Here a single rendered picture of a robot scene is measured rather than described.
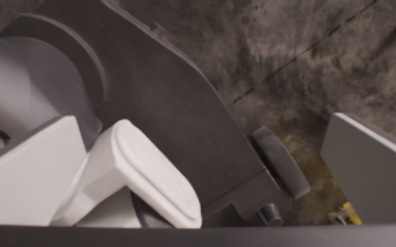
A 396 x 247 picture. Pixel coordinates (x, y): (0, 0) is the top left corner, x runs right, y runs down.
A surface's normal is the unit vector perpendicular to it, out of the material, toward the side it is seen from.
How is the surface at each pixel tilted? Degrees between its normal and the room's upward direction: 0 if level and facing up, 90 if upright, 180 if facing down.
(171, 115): 0
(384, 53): 0
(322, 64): 0
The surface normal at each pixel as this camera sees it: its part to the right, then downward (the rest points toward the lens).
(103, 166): -0.37, -0.37
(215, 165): 0.16, 0.43
